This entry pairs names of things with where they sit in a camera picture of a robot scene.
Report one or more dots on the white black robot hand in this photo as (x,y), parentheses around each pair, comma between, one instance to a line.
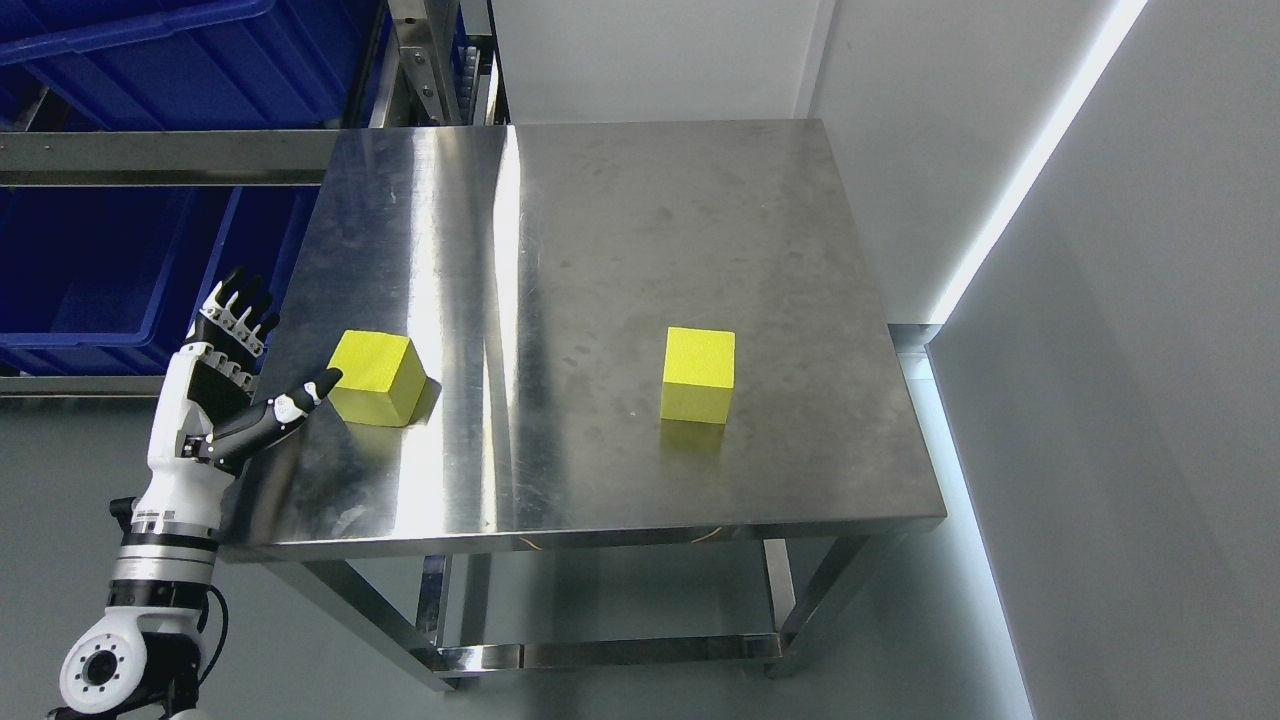
(208,423)

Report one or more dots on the yellow foam block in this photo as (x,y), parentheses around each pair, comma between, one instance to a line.
(698,378)
(382,379)

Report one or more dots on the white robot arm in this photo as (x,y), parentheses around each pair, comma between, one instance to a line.
(148,647)

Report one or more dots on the metal shelf rack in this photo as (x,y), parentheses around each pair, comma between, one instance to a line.
(425,62)

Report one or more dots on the blue bin beside table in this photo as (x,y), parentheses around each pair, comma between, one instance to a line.
(260,228)

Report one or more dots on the stainless steel table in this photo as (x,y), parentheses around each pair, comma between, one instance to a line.
(537,270)

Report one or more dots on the blue bin upper left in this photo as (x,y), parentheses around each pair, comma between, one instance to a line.
(179,65)

